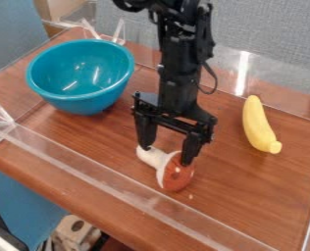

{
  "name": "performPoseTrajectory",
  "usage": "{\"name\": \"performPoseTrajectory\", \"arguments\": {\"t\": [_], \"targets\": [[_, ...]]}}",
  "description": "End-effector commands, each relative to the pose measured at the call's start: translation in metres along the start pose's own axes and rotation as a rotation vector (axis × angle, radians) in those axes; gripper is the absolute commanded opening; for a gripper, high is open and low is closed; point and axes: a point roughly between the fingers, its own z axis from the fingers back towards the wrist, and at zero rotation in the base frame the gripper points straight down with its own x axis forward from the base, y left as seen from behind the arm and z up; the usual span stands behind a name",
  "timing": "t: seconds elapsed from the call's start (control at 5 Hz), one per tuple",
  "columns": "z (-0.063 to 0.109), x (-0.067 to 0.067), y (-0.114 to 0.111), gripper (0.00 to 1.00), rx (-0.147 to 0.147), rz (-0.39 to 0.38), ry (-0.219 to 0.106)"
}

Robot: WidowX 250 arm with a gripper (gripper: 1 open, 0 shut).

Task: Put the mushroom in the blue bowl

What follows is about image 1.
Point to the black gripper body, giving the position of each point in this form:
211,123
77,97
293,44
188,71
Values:
174,106

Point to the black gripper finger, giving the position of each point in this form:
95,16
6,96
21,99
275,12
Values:
147,128
192,145

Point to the brown white toy mushroom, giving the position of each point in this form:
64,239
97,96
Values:
174,176

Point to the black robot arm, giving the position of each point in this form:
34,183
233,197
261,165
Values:
186,42

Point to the blue plastic bowl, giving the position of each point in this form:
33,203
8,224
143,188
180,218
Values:
80,75

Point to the yellow toy banana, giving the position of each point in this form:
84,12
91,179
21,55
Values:
258,129

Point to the wooden block with hole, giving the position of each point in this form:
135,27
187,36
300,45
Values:
76,235

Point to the blue cabinet panel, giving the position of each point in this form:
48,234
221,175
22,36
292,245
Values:
30,215

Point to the clear acrylic barrier wall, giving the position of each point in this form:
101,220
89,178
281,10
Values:
247,203

